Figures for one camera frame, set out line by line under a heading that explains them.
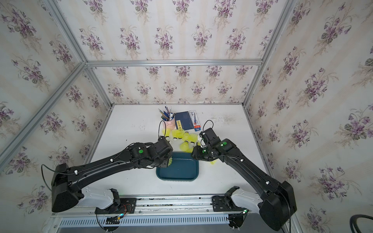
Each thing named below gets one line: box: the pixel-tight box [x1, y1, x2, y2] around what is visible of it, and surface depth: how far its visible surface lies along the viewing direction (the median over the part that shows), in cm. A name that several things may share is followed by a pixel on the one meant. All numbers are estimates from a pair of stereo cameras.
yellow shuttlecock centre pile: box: [179, 140, 194, 153], surface depth 96 cm
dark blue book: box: [174, 110, 195, 131], surface depth 110 cm
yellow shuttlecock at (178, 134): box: [171, 129, 185, 141], surface depth 100 cm
